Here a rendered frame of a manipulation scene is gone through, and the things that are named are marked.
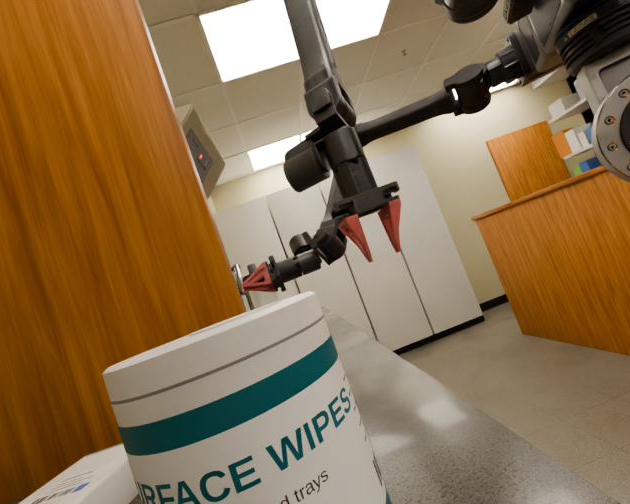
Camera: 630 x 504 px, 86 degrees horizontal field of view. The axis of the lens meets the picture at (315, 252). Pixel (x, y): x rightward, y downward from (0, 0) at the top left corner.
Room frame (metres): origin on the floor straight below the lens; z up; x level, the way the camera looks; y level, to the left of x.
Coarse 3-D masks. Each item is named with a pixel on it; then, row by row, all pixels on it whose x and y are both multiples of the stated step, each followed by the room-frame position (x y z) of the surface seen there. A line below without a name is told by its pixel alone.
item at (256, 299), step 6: (246, 294) 1.02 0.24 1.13; (252, 294) 1.00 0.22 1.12; (258, 294) 1.00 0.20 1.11; (264, 294) 1.00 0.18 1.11; (270, 294) 1.01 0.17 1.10; (276, 294) 1.04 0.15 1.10; (252, 300) 1.01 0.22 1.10; (258, 300) 1.00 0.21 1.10; (264, 300) 1.00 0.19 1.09; (270, 300) 1.01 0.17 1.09; (276, 300) 1.02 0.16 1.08; (252, 306) 1.01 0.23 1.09; (258, 306) 1.00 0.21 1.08
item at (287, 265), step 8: (272, 256) 0.85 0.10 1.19; (272, 264) 0.87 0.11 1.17; (280, 264) 0.87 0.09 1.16; (288, 264) 0.87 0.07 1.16; (296, 264) 0.87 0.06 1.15; (280, 272) 0.86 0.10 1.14; (288, 272) 0.86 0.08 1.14; (296, 272) 0.87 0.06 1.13; (280, 280) 0.85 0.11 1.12; (288, 280) 0.88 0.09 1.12
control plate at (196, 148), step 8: (192, 136) 0.69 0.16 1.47; (192, 144) 0.71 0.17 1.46; (200, 144) 0.74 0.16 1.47; (192, 152) 0.73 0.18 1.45; (200, 152) 0.76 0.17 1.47; (200, 160) 0.78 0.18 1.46; (208, 160) 0.83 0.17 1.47; (200, 168) 0.80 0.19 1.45; (208, 168) 0.85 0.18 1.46; (200, 176) 0.83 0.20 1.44
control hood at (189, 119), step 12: (180, 108) 0.64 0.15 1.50; (192, 108) 0.64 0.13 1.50; (180, 120) 0.64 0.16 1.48; (192, 120) 0.66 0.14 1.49; (204, 132) 0.74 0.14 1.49; (204, 144) 0.77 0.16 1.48; (216, 156) 0.86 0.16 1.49; (216, 168) 0.90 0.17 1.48; (204, 180) 0.86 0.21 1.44; (216, 180) 0.94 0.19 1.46
